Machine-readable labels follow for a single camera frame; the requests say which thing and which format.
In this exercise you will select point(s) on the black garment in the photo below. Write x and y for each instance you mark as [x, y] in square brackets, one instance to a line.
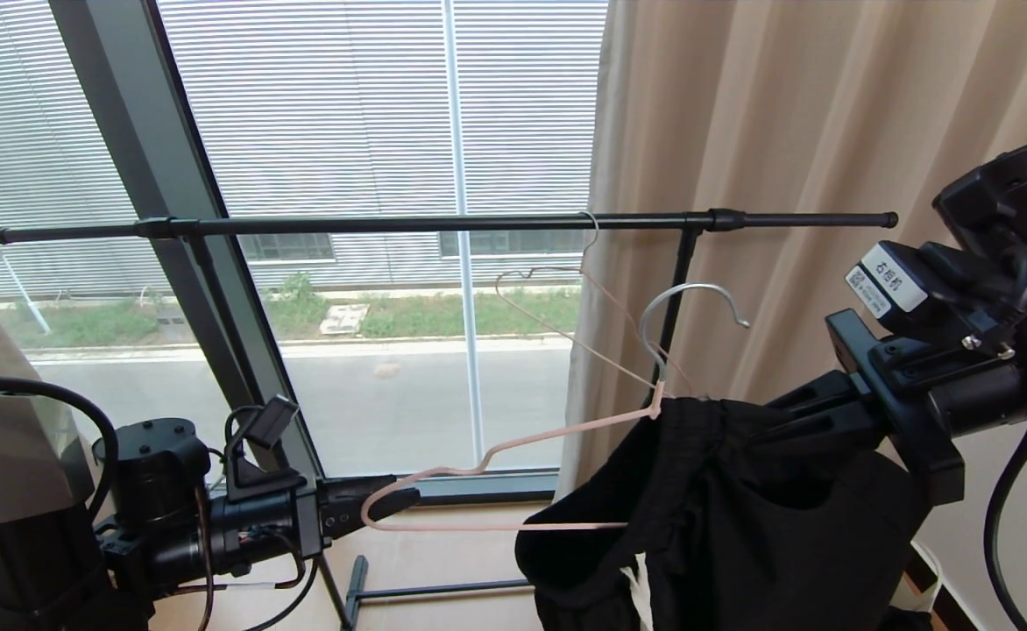
[741, 526]

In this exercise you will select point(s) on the white laundry basket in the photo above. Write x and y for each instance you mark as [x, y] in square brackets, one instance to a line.
[938, 574]

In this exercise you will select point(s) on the black clothes rack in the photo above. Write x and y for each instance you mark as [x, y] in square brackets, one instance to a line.
[347, 224]

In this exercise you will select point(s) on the pink clothes hanger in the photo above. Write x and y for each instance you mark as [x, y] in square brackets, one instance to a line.
[591, 230]
[566, 431]

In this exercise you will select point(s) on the window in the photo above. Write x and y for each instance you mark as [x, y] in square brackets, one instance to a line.
[154, 131]

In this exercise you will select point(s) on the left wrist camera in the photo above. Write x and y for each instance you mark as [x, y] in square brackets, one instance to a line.
[255, 478]

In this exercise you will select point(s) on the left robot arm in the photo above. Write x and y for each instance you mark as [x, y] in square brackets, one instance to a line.
[23, 543]

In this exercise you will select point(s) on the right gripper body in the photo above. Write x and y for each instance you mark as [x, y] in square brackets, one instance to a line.
[1004, 394]

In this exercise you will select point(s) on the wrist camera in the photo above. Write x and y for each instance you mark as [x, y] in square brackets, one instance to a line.
[255, 478]
[899, 285]

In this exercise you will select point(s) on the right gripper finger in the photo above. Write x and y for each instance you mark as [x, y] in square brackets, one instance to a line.
[838, 396]
[838, 428]

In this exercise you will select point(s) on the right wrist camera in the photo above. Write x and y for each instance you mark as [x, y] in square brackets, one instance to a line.
[899, 285]

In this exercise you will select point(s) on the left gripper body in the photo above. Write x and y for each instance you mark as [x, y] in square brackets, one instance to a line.
[259, 530]

